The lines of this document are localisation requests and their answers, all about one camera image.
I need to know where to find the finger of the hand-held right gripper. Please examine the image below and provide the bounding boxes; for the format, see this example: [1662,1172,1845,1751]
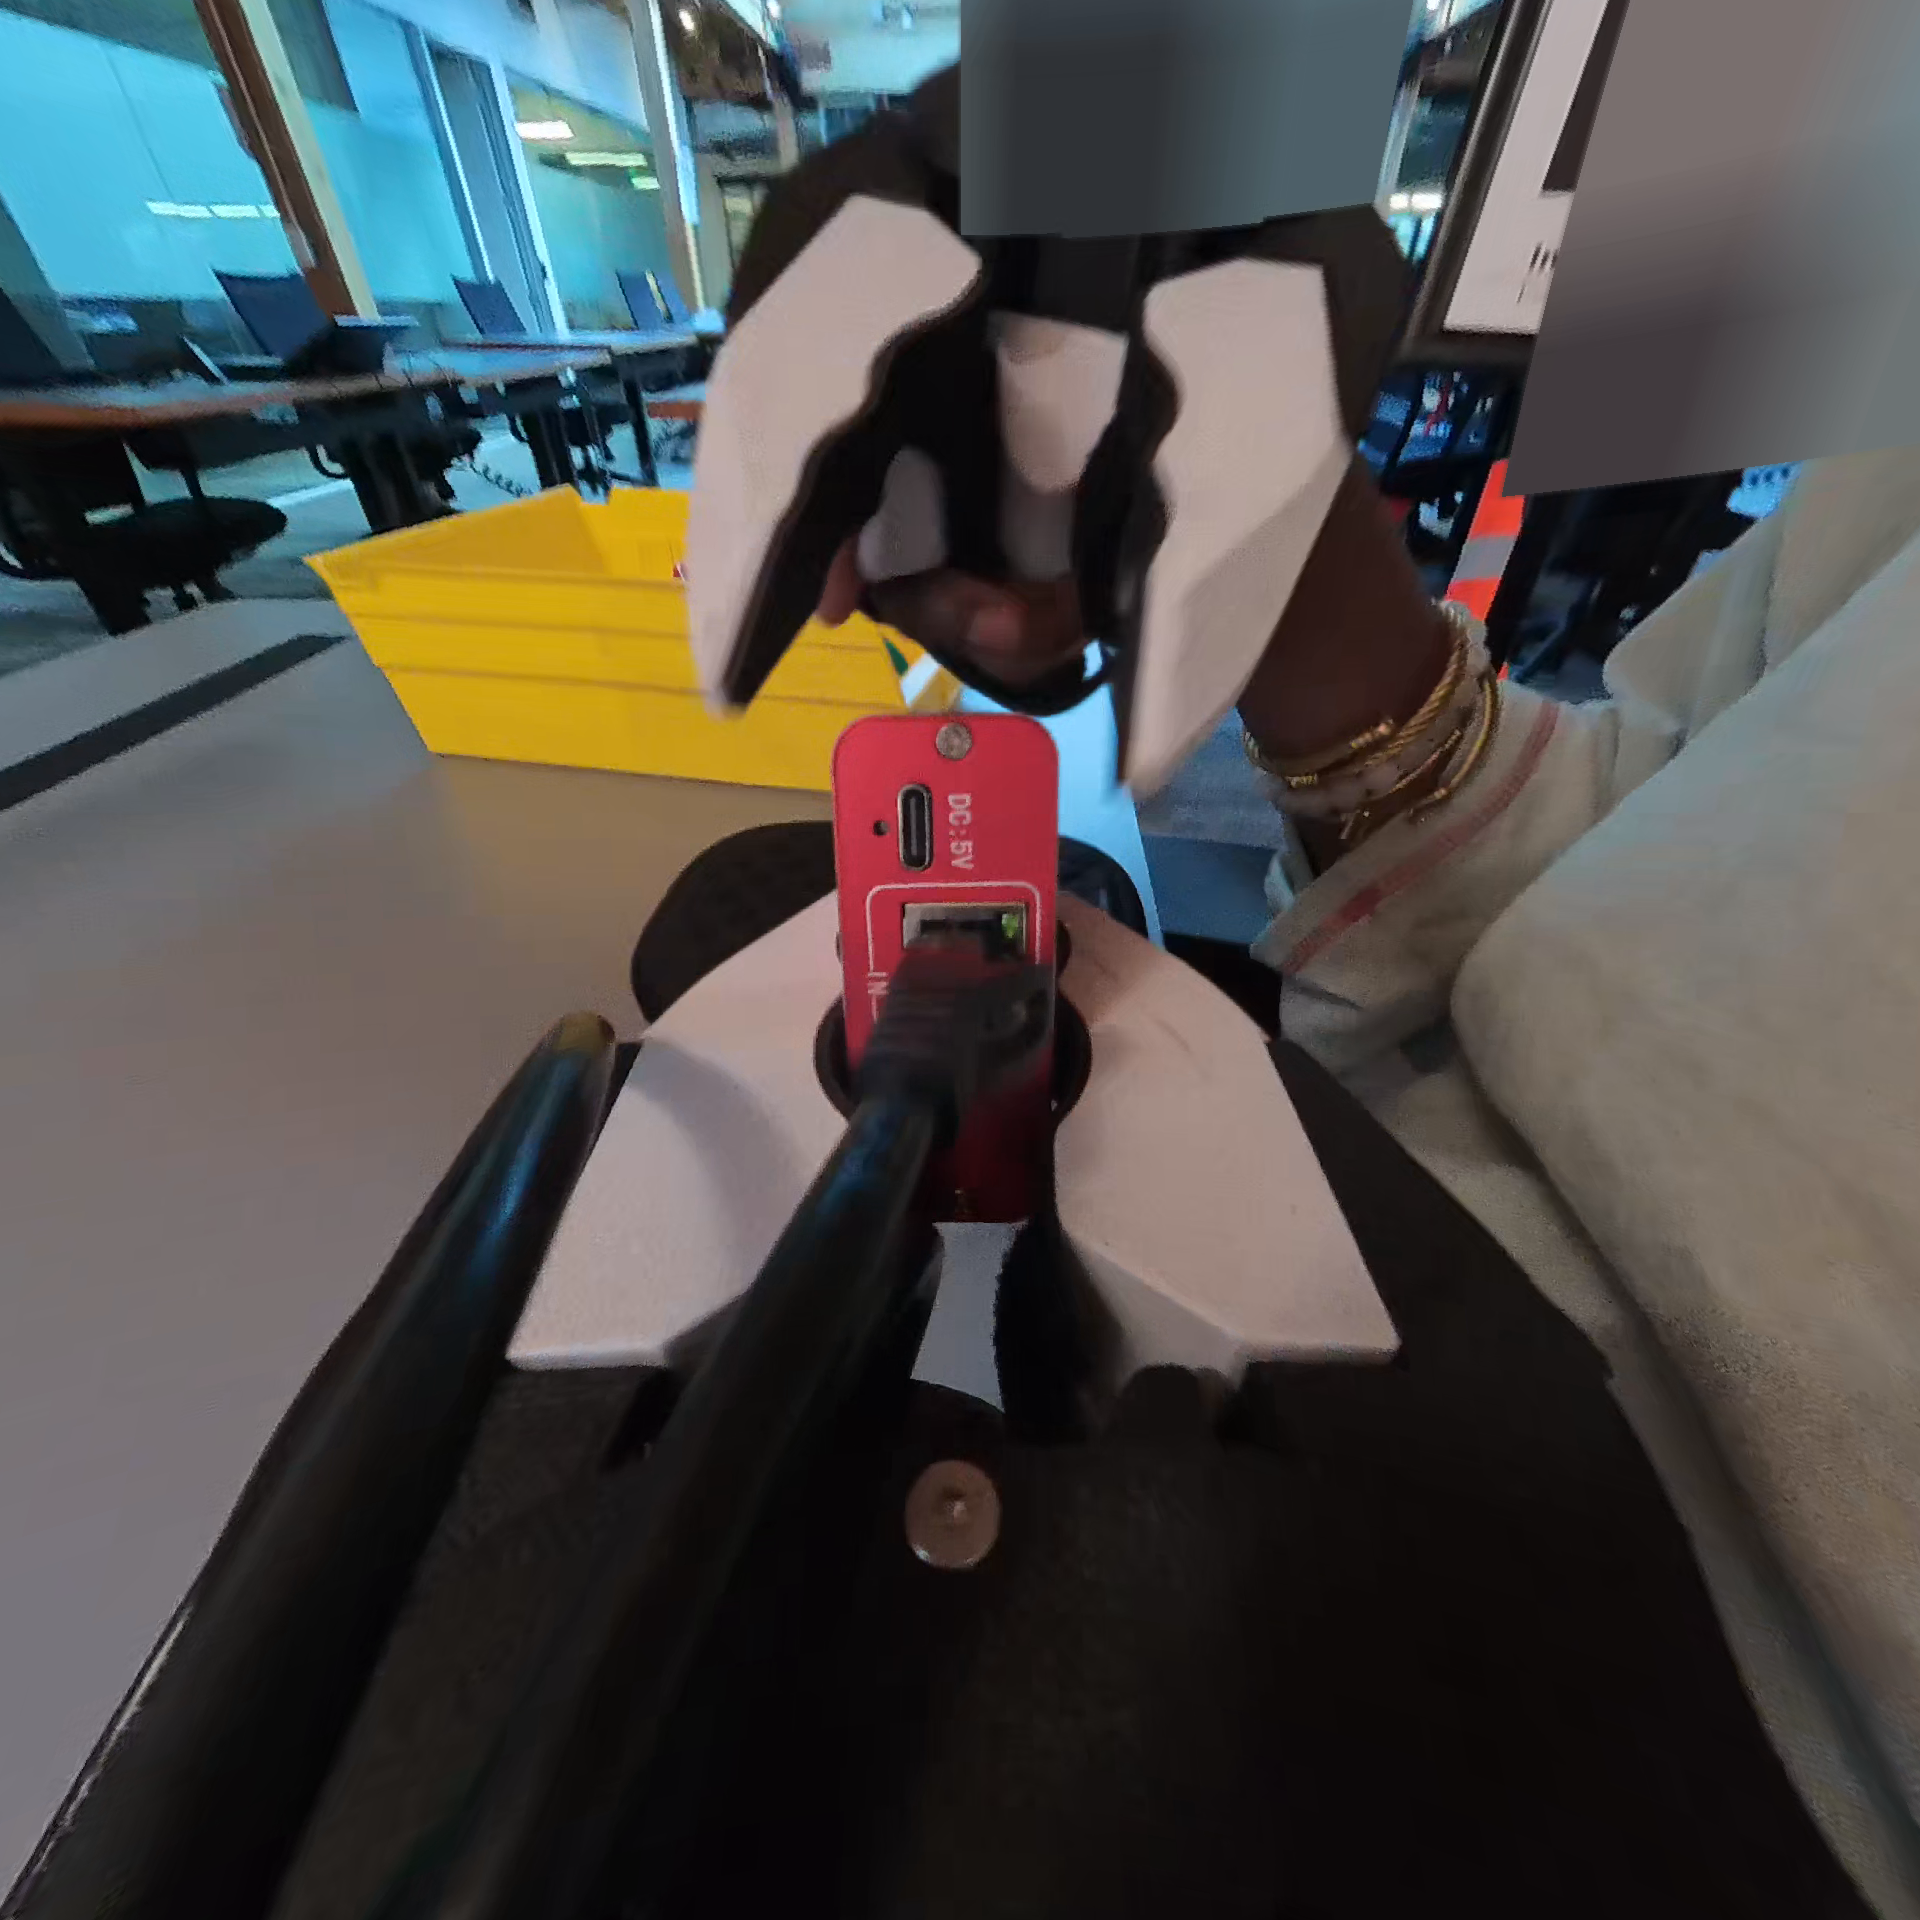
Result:
[1101,254,1363,797]
[683,195,988,716]

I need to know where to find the yellow plastic bin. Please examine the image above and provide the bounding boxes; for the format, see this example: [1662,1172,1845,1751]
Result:
[304,482,965,795]

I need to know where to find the person's right hand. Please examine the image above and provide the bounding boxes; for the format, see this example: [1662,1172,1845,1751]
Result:
[817,449,1455,751]

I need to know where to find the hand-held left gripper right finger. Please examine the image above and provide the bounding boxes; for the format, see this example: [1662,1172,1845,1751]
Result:
[1048,884,1408,1425]

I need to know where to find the wooden office desk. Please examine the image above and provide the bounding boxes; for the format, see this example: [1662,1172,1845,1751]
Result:
[0,360,483,497]

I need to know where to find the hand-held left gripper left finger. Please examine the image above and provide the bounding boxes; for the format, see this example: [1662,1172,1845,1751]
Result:
[508,900,873,1373]

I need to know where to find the black network cable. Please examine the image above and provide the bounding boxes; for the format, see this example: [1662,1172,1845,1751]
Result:
[46,935,1058,1920]

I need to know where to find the black textured pad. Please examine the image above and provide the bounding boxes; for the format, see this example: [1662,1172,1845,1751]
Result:
[631,818,1163,1024]

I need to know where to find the red adapter box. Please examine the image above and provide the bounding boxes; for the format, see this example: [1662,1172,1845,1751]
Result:
[831,710,1065,1218]

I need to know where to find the black office chair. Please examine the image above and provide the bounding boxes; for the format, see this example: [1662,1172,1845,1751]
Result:
[0,449,289,633]

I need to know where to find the orange traffic cone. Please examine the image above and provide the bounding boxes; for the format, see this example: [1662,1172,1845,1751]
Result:
[1446,456,1528,602]

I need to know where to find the person's right forearm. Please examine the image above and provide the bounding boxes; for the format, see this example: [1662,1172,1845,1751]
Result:
[1252,659,1772,1081]

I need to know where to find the person's torso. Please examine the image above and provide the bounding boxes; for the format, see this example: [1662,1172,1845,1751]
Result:
[1441,449,1920,1920]

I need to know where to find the gold bracelets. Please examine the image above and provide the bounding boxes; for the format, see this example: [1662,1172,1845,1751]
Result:
[1244,597,1505,844]

